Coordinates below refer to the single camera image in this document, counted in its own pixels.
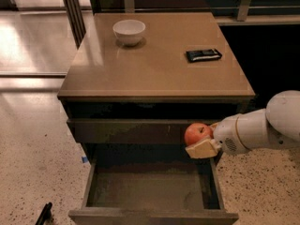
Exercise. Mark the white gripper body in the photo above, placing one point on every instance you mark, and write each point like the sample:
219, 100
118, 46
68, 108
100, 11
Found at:
225, 135

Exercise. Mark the red apple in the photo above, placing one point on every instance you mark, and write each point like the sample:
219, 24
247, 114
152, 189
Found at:
196, 132

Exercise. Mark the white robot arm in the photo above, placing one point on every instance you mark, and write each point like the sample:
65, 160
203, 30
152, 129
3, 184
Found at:
275, 127

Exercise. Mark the open middle drawer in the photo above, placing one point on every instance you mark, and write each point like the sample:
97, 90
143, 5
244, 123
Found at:
170, 189

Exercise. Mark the brown drawer cabinet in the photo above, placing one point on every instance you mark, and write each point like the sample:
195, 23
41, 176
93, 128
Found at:
153, 79

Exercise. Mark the black snack bar wrapper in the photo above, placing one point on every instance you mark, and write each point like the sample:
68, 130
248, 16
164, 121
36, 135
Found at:
203, 55

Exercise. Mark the blue tape piece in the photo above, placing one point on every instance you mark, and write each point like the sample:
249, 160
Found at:
84, 159

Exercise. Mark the white ceramic bowl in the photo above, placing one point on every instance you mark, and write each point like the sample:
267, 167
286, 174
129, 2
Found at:
129, 32

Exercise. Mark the black object on floor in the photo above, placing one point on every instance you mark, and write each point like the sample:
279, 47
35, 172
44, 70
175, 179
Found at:
45, 214

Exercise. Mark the metal railing frame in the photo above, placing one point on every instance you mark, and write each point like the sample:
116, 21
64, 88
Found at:
227, 12

